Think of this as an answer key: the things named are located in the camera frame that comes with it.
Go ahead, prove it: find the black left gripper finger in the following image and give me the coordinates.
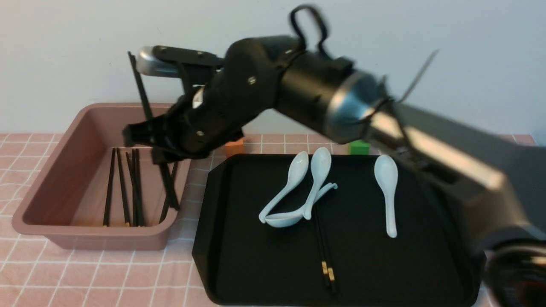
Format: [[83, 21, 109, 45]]
[[122, 121, 155, 148]]

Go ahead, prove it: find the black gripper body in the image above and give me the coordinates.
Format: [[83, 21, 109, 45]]
[[148, 70, 273, 159]]

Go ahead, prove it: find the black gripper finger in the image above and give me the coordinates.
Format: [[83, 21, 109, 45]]
[[151, 147, 188, 165]]

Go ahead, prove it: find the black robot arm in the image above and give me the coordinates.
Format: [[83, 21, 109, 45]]
[[122, 4, 546, 307]]

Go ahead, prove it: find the orange cube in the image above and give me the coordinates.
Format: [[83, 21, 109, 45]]
[[224, 137, 245, 158]]

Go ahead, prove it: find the pink plastic bin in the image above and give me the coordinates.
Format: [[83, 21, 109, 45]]
[[12, 103, 178, 250]]

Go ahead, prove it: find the left white ceramic spoon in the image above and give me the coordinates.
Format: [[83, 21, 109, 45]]
[[258, 151, 309, 223]]

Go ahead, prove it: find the white ceramic spoon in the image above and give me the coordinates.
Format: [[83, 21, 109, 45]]
[[258, 151, 309, 223], [374, 155, 398, 238]]

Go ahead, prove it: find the upper middle white spoon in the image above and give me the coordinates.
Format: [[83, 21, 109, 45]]
[[303, 147, 331, 220]]

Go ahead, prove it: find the lower middle white spoon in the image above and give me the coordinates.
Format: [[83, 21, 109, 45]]
[[264, 182, 338, 229]]

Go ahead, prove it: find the black serving tray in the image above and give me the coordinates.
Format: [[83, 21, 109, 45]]
[[192, 155, 485, 307]]

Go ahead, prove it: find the green cube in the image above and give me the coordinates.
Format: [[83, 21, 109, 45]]
[[349, 140, 370, 155]]

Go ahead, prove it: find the gold-tipped black chopstick left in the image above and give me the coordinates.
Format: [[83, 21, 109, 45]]
[[312, 205, 334, 293]]

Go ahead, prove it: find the gold-tipped black chopstick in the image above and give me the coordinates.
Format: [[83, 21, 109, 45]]
[[312, 205, 334, 293], [316, 208, 338, 295]]

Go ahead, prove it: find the right white ceramic spoon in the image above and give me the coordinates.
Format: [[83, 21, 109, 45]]
[[374, 155, 398, 238]]

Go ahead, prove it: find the gold-tipped black chopstick right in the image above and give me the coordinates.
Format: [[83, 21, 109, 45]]
[[316, 208, 338, 295]]

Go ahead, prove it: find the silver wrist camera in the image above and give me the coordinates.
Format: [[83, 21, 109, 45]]
[[136, 45, 224, 79]]

